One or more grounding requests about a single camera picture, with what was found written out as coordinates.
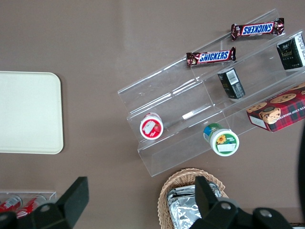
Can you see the clear acrylic stepped stand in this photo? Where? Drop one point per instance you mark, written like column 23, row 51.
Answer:
column 166, row 95

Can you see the small black and white box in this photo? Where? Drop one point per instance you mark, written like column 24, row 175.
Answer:
column 290, row 52

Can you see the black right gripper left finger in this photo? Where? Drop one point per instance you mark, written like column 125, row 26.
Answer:
column 68, row 205

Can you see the green sunflower lid cup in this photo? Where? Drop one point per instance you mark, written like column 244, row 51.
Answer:
column 224, row 143

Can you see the light oval wicker basket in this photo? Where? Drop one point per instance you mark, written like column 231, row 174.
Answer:
column 166, row 190

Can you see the red tartan cookie box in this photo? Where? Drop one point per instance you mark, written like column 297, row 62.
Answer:
column 278, row 112

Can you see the Snickers chocolate bar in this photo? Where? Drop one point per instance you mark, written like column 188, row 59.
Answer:
column 213, row 56
column 257, row 29

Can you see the clear acrylic bottle rack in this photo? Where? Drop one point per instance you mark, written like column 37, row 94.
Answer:
column 51, row 194

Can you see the red lid yogurt cup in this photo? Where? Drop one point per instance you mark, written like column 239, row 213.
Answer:
column 151, row 127

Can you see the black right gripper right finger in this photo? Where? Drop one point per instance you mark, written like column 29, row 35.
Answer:
column 212, row 212

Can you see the cream rectangular tray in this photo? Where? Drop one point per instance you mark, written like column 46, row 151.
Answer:
column 28, row 112

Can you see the small black box with barcode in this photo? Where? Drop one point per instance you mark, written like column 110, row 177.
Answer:
column 231, row 83

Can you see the silver foil wrapped pack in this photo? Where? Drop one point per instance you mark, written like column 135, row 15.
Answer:
column 181, row 210

